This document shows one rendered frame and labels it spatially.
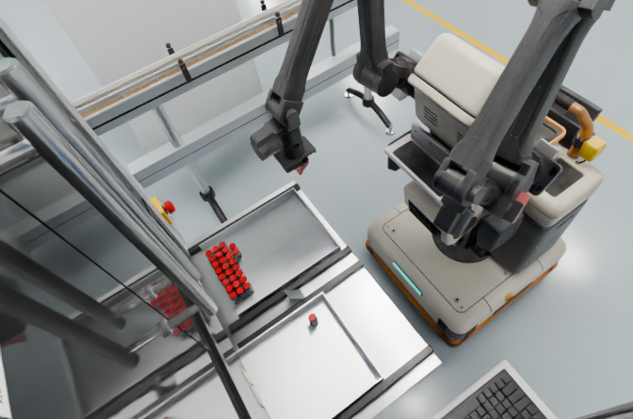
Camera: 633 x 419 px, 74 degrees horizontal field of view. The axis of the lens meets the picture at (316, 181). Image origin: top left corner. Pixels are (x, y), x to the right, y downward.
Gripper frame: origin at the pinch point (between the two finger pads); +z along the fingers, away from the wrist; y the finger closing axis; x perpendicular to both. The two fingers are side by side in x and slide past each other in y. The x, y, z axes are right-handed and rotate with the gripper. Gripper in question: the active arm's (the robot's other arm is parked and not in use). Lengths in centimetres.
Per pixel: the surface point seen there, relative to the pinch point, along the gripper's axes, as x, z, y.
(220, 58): -83, 14, -10
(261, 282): 13.8, 17.9, 25.1
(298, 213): 0.5, 17.9, 4.2
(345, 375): 47, 18, 20
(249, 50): -83, 17, -23
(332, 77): -85, 57, -64
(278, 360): 35, 18, 32
